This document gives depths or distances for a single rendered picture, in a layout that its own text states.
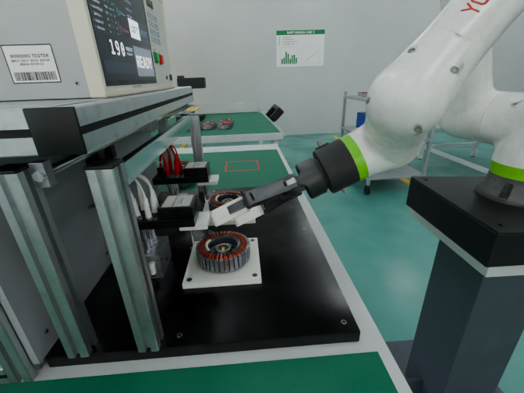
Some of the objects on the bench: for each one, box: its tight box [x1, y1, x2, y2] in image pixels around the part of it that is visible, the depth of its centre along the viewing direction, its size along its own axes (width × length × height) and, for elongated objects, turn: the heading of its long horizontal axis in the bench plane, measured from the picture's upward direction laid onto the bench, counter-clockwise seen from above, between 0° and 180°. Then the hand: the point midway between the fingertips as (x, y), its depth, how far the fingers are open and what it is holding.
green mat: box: [156, 149, 289, 193], centre depth 130 cm, size 94×61×1 cm, turn 98°
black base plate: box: [45, 187, 360, 367], centre depth 71 cm, size 47×64×2 cm
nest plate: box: [182, 238, 261, 289], centre depth 60 cm, size 15×15×1 cm
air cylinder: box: [142, 235, 172, 278], centre depth 58 cm, size 5×8×6 cm
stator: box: [196, 231, 250, 273], centre depth 59 cm, size 11×11×4 cm
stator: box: [208, 191, 242, 211], centre depth 81 cm, size 11×11×4 cm
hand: (229, 217), depth 57 cm, fingers open, 13 cm apart
